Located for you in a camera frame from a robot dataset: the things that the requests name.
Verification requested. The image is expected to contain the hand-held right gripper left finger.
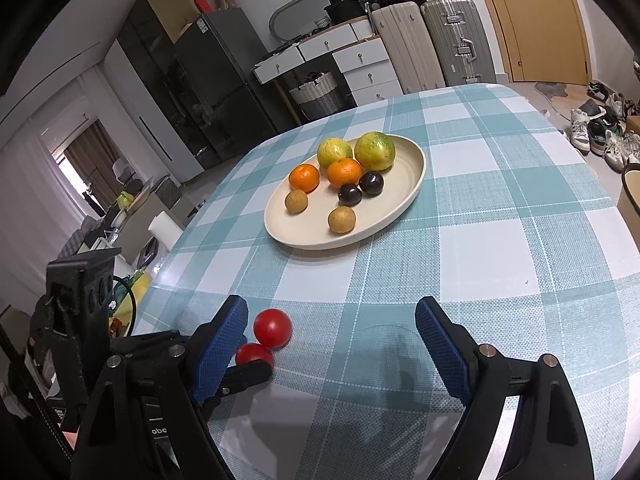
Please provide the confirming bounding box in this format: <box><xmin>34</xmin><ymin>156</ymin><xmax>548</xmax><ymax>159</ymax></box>
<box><xmin>70</xmin><ymin>294</ymin><xmax>250</xmax><ymax>480</ymax></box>

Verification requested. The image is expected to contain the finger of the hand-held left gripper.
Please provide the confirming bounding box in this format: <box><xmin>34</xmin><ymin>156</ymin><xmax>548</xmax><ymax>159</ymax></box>
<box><xmin>131</xmin><ymin>331</ymin><xmax>195</xmax><ymax>354</ymax></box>
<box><xmin>218</xmin><ymin>359</ymin><xmax>274</xmax><ymax>397</ymax></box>

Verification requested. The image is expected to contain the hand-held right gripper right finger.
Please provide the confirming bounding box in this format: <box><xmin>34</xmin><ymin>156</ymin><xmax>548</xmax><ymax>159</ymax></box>
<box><xmin>415</xmin><ymin>296</ymin><xmax>596</xmax><ymax>480</ymax></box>

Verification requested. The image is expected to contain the red tomato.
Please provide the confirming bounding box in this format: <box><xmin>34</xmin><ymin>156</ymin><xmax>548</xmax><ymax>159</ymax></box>
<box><xmin>252</xmin><ymin>308</ymin><xmax>292</xmax><ymax>350</ymax></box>
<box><xmin>235</xmin><ymin>342</ymin><xmax>275</xmax><ymax>367</ymax></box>

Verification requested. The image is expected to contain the brown longan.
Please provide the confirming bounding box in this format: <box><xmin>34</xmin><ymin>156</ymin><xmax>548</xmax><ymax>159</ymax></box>
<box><xmin>327</xmin><ymin>206</ymin><xmax>357</xmax><ymax>235</ymax></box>
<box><xmin>284</xmin><ymin>189</ymin><xmax>309</xmax><ymax>215</ymax></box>

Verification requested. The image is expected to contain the cream round plate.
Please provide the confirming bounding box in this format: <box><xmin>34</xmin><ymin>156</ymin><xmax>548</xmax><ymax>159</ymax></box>
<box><xmin>263</xmin><ymin>134</ymin><xmax>426</xmax><ymax>250</ymax></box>

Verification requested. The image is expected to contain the dark purple plum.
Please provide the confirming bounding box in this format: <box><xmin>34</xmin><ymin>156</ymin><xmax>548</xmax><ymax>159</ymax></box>
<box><xmin>358</xmin><ymin>171</ymin><xmax>385</xmax><ymax>197</ymax></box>
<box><xmin>337</xmin><ymin>182</ymin><xmax>363</xmax><ymax>207</ymax></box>

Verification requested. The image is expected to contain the small orange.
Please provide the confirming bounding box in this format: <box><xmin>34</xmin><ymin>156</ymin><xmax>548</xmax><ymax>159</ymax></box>
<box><xmin>288</xmin><ymin>163</ymin><xmax>321</xmax><ymax>194</ymax></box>

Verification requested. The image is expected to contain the large orange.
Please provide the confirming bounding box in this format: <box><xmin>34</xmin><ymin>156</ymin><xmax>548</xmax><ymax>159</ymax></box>
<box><xmin>326</xmin><ymin>158</ymin><xmax>364</xmax><ymax>187</ymax></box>

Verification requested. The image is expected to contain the yellow plastic bag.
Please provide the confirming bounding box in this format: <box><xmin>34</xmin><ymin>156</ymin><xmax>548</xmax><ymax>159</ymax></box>
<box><xmin>107</xmin><ymin>270</ymin><xmax>151</xmax><ymax>336</ymax></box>

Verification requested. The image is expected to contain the grey low table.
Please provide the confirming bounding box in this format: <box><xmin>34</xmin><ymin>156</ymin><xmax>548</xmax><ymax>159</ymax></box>
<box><xmin>117</xmin><ymin>195</ymin><xmax>166</xmax><ymax>266</ymax></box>

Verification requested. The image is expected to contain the white paper towel roll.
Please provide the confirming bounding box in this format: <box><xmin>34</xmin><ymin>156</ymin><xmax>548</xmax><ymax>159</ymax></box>
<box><xmin>149</xmin><ymin>210</ymin><xmax>183</xmax><ymax>251</ymax></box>

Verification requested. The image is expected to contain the blue white checked tablecloth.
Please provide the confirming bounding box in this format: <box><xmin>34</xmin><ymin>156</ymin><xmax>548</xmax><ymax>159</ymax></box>
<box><xmin>127</xmin><ymin>82</ymin><xmax>640</xmax><ymax>480</ymax></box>

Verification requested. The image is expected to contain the brown curtain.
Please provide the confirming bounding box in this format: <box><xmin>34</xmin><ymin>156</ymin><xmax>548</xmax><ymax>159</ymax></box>
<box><xmin>62</xmin><ymin>122</ymin><xmax>126</xmax><ymax>211</ymax></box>

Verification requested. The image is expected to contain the white chair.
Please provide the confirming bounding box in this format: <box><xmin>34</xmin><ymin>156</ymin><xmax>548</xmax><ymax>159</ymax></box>
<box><xmin>112</xmin><ymin>157</ymin><xmax>138</xmax><ymax>183</ymax></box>

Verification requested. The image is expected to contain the grey bin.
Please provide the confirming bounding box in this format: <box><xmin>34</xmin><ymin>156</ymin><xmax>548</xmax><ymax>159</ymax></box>
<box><xmin>152</xmin><ymin>174</ymin><xmax>176</xmax><ymax>206</ymax></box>

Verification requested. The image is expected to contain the green yellow citrus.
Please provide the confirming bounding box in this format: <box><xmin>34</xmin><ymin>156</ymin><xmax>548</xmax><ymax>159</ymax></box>
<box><xmin>354</xmin><ymin>131</ymin><xmax>397</xmax><ymax>172</ymax></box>
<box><xmin>317</xmin><ymin>137</ymin><xmax>354</xmax><ymax>171</ymax></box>

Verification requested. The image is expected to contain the cream bin with dark rim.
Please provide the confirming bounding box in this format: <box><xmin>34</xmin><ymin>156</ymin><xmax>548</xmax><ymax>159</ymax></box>
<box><xmin>616</xmin><ymin>165</ymin><xmax>640</xmax><ymax>246</ymax></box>

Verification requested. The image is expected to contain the dark glass cabinet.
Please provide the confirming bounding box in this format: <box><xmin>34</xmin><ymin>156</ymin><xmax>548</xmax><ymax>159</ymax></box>
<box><xmin>117</xmin><ymin>0</ymin><xmax>226</xmax><ymax>171</ymax></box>

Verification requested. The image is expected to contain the pile of shoes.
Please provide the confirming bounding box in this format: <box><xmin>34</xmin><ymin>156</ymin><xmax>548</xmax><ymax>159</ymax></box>
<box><xmin>567</xmin><ymin>60</ymin><xmax>640</xmax><ymax>173</ymax></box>

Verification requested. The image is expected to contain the woven basket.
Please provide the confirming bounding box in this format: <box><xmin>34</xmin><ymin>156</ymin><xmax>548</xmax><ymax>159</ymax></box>
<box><xmin>288</xmin><ymin>71</ymin><xmax>347</xmax><ymax>118</ymax></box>

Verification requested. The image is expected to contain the grey refrigerator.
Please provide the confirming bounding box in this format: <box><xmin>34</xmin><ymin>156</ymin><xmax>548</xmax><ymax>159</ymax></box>
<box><xmin>172</xmin><ymin>8</ymin><xmax>296</xmax><ymax>161</ymax></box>

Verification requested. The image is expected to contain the white desk with drawers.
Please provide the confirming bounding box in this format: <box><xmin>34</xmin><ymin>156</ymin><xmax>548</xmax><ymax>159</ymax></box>
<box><xmin>252</xmin><ymin>24</ymin><xmax>403</xmax><ymax>126</ymax></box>

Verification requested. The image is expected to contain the beige suitcase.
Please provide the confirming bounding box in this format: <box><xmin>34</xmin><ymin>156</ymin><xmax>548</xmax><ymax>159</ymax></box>
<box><xmin>371</xmin><ymin>1</ymin><xmax>448</xmax><ymax>95</ymax></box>

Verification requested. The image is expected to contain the silver suitcase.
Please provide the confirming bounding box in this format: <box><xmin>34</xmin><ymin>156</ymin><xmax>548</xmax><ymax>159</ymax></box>
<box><xmin>420</xmin><ymin>0</ymin><xmax>498</xmax><ymax>86</ymax></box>

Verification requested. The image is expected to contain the wooden door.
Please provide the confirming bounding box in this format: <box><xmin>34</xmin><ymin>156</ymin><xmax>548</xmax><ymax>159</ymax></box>
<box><xmin>467</xmin><ymin>0</ymin><xmax>591</xmax><ymax>86</ymax></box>

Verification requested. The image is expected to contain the oval mirror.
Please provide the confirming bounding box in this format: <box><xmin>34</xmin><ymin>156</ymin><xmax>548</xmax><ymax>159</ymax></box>
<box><xmin>269</xmin><ymin>0</ymin><xmax>328</xmax><ymax>43</ymax></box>

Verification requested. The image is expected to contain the black pot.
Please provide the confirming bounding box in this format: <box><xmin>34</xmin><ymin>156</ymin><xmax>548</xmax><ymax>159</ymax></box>
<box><xmin>325</xmin><ymin>0</ymin><xmax>368</xmax><ymax>25</ymax></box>

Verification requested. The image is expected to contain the black cable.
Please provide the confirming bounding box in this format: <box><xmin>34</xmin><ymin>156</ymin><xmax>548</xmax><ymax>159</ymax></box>
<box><xmin>112</xmin><ymin>275</ymin><xmax>138</xmax><ymax>336</ymax></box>

